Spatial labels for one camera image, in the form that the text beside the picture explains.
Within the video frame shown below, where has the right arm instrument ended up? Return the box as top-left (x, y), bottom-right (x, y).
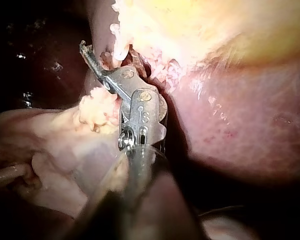
top-left (99, 65), bottom-right (169, 152)

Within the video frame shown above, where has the right arm instrument jaw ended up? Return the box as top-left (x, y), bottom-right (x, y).
top-left (78, 39), bottom-right (109, 84)

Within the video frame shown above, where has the pale fatty tissue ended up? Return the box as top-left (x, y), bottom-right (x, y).
top-left (0, 86), bottom-right (131, 219)

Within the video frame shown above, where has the dark red liver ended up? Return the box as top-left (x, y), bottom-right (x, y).
top-left (0, 0), bottom-right (300, 240)

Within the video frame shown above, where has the gallbladder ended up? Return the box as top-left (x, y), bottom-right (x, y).
top-left (109, 0), bottom-right (300, 88)

